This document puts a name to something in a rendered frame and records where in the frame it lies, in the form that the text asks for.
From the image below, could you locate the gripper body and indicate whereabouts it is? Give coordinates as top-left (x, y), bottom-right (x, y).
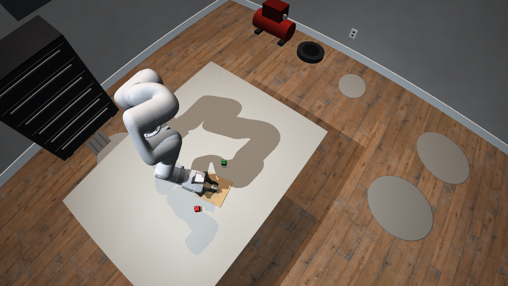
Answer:
top-left (181, 169), bottom-right (204, 193)

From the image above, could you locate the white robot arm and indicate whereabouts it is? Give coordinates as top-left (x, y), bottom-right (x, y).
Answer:
top-left (114, 69), bottom-right (186, 185)

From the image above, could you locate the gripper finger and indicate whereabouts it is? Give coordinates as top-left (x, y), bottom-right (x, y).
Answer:
top-left (195, 187), bottom-right (217, 197)
top-left (204, 171), bottom-right (219, 185)

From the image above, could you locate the tan flat mat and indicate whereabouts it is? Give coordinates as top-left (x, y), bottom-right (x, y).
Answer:
top-left (196, 172), bottom-right (233, 207)

